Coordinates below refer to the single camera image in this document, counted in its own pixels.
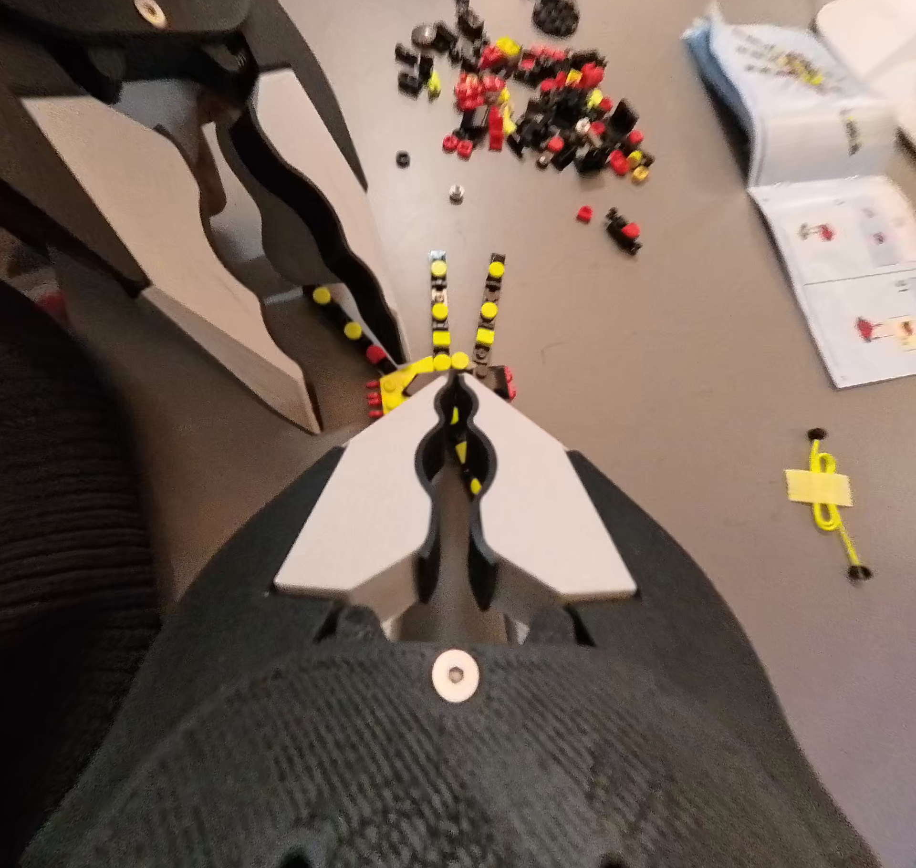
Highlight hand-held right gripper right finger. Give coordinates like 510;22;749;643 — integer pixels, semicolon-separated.
451;373;639;623

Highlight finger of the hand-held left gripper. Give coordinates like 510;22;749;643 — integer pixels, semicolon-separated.
20;95;323;436
218;65;410;375

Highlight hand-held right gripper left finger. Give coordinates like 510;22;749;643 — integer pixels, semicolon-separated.
272;374;459;623

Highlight black yellow lego spider model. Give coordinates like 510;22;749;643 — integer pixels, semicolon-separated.
311;251;518;497

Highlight pile of loose lego pieces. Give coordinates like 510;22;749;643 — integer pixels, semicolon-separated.
394;0;656;184

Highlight black red lego subassembly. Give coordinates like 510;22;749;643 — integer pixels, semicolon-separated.
604;207;643;256

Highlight lego instruction booklet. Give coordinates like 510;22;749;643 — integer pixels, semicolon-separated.
680;2;916;390

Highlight person's dark knit clothing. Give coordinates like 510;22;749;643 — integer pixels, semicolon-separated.
0;281;166;868

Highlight white box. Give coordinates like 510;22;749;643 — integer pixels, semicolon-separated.
812;0;916;154

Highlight yellow string with paper tag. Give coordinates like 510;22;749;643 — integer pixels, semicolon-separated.
783;428;873;583

